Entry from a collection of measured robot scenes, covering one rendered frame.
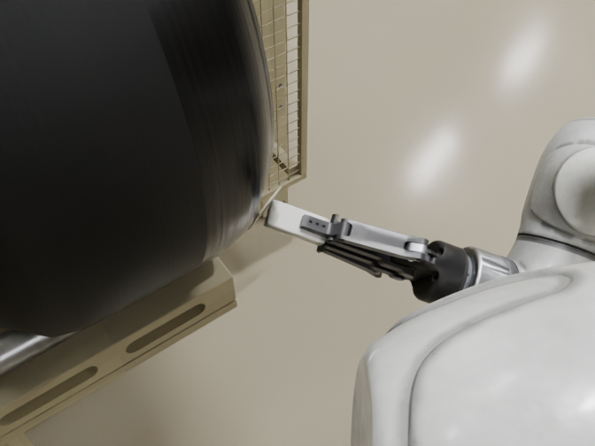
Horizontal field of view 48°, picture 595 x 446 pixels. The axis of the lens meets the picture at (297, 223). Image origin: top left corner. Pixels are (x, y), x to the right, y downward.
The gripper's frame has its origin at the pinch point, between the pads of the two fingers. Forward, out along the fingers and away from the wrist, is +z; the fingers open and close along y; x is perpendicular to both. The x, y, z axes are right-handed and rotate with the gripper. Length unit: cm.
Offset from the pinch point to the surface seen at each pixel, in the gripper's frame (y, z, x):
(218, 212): -12.0, 10.0, -5.6
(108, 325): 20.4, 15.9, -15.1
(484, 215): 107, -81, 58
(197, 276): 20.3, 6.8, -5.4
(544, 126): 116, -102, 103
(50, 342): 16.5, 21.6, -19.3
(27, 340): 15.8, 24.2, -19.9
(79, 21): -26.9, 24.4, -0.6
